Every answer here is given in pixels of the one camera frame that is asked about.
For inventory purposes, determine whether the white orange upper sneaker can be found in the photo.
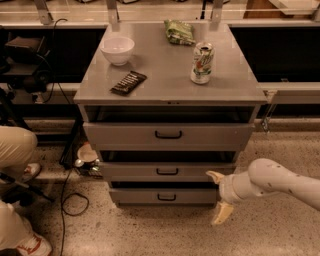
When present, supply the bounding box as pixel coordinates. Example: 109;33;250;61
22;163;41;182

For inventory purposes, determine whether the white orange sneaker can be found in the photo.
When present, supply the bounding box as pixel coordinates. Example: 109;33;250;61
22;163;41;182
17;233;52;256

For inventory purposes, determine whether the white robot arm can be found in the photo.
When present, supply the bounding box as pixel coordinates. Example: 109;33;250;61
206;158;320;225

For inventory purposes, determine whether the person's beige leg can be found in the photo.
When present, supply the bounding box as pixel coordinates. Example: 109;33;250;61
0;126;38;179
0;201;33;250

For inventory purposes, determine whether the black tripod leg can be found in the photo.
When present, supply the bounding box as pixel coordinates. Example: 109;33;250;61
0;172;55;203

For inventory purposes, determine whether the grey bottom drawer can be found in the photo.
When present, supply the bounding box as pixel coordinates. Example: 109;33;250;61
109;188;216;205

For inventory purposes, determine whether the grey top drawer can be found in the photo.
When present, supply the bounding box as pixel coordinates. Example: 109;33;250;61
83;122;253;151

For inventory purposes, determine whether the white bowl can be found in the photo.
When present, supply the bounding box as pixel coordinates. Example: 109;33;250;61
100;37;135;66

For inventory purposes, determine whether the white orange lower sneaker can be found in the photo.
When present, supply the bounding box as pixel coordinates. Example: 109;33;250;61
17;233;52;256

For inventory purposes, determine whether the grey drawer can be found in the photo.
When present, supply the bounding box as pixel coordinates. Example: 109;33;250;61
109;188;216;205
100;162;235;182
83;122;253;151

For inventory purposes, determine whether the dark snack bar wrapper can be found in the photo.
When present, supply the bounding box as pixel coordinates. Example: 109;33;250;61
110;71;147;96

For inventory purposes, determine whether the grey drawer cabinet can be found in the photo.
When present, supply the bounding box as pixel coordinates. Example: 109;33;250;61
74;22;266;192

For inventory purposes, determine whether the wire basket with cups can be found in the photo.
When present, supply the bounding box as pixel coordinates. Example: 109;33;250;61
74;142;102;179

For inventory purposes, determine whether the person's lower beige leg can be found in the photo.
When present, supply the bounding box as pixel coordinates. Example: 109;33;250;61
0;201;33;250

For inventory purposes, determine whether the white green soda can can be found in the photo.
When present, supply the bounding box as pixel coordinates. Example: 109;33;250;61
190;42;215;84

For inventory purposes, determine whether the green chip bag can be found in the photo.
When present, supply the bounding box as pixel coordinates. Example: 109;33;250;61
164;19;195;45

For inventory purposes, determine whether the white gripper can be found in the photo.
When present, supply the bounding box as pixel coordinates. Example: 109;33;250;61
206;170;264;225

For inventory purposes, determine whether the person's upper beige leg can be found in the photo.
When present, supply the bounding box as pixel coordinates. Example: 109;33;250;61
0;126;38;179

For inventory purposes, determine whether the black equipment on left shelf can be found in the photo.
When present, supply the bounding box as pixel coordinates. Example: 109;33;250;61
0;32;51;93

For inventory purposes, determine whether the black floor cable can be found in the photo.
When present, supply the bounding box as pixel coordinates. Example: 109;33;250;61
58;168;90;256

